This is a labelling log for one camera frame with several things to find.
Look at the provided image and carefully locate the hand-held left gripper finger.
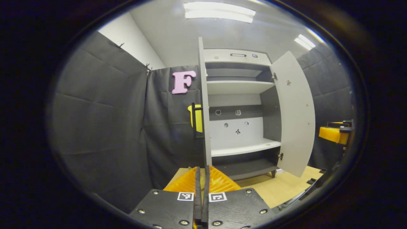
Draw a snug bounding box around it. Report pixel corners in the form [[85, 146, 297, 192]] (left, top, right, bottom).
[[129, 166, 202, 229], [202, 165, 276, 228]]

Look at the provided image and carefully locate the grey cabinet door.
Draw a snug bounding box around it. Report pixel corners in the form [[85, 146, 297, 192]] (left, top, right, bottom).
[[270, 51, 316, 178], [198, 37, 213, 167]]

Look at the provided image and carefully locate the grey double-door shoe cabinet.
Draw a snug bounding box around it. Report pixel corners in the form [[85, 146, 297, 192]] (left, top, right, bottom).
[[198, 48, 284, 181]]

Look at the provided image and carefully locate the black door handle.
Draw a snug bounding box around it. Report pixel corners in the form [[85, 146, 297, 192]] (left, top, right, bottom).
[[191, 102, 204, 139]]

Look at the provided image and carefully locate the grey lower cabinet shelf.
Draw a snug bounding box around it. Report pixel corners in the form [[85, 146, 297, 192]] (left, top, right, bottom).
[[211, 138, 281, 157]]

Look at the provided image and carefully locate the grey cabinet shelf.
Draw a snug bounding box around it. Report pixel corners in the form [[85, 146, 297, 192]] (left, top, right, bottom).
[[207, 80, 275, 95], [211, 138, 281, 157]]

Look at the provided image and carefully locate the grey upper cabinet shelf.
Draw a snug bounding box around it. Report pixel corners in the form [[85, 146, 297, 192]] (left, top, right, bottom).
[[207, 80, 275, 95]]

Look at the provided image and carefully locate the grey cabinet drawer front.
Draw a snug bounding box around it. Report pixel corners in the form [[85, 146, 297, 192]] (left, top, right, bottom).
[[203, 48, 272, 66]]

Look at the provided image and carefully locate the small ceiling light panel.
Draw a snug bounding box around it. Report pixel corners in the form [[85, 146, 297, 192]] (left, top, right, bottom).
[[294, 34, 316, 51]]

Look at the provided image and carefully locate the black backdrop cloth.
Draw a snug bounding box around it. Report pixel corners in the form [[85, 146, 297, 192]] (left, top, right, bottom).
[[48, 30, 355, 213]]

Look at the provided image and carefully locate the large ceiling light panel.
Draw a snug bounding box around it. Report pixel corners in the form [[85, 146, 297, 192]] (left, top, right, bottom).
[[184, 2, 256, 24]]

